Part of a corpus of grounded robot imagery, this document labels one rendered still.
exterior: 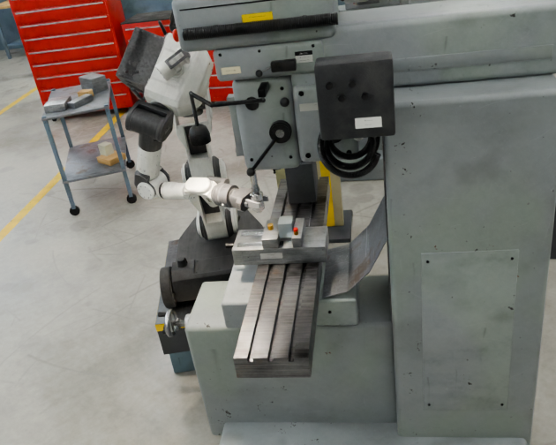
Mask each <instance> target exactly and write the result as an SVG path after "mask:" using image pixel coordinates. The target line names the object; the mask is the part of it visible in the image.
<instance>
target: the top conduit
mask: <svg viewBox="0 0 556 445"><path fill-rule="evenodd" d="M329 25H330V26H331V25H338V13H337V12H334V13H328V14H326V13H325V14H324V13H323V14H319V15H318V14H317V15H310V16H309V15H308V16H307V15H302V17H301V16H300V17H298V16H297V17H293V18H292V17H291V18H283V19H270V20H262V21H252V22H251V21H250V22H245V23H243V22H242V23H236V24H227V25H226V24H225V25H213V26H203V27H195V28H187V29H183V30H182V36H183V39H184V41H188V40H198V39H206V38H215V37H223V36H225V37H226V36H232V35H233V36H234V35H235V36H236V35H244V34H254V33H265V32H273V31H279V30H280V31H281V30H284V31H285V30H291V29H292V30H293V29H299V28H308V27H309V28H310V27H316V26H317V27H319V26H329Z"/></svg>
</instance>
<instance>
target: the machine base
mask: <svg viewBox="0 0 556 445"><path fill-rule="evenodd" d="M220 445H528V444H527V442H526V440H525V439H523V438H492V437H401V436H400V435H399V434H398V430H397V422H396V423H319V422H227V423H225V424H224V428H223V431H222V437H221V441H220Z"/></svg>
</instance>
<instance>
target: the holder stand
mask: <svg viewBox="0 0 556 445"><path fill-rule="evenodd" d="M285 176H286V182H287V189H288V195H289V204H298V203H311V202H316V201H317V191H318V172H317V164H316V162H303V161H301V163H300V164H299V166H297V167H295V168H287V169H285Z"/></svg>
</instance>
